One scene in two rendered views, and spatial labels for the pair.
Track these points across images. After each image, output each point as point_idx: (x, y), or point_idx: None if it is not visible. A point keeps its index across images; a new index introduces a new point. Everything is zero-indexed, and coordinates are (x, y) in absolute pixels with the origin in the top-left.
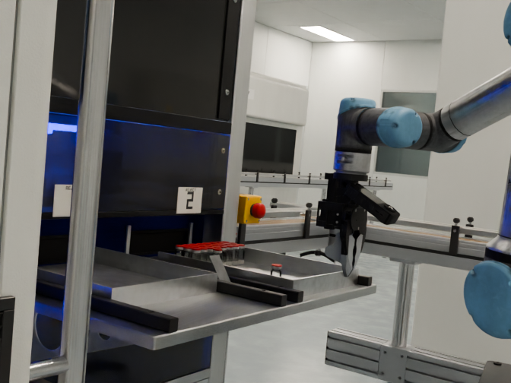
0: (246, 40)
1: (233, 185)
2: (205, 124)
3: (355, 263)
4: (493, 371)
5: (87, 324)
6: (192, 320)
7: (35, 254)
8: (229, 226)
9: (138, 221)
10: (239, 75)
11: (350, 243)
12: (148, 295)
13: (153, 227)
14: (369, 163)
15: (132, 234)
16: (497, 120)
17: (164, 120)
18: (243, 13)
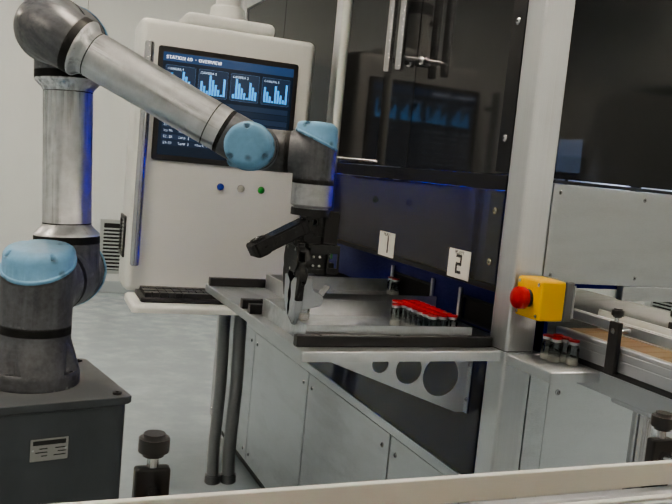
0: (529, 64)
1: (506, 256)
2: (478, 179)
3: (289, 309)
4: (108, 385)
5: (132, 233)
6: (229, 291)
7: (129, 205)
8: (499, 310)
9: (470, 286)
10: (519, 113)
11: (286, 283)
12: (275, 287)
13: (482, 297)
14: (292, 192)
15: (468, 299)
16: (162, 121)
17: (443, 178)
18: (526, 32)
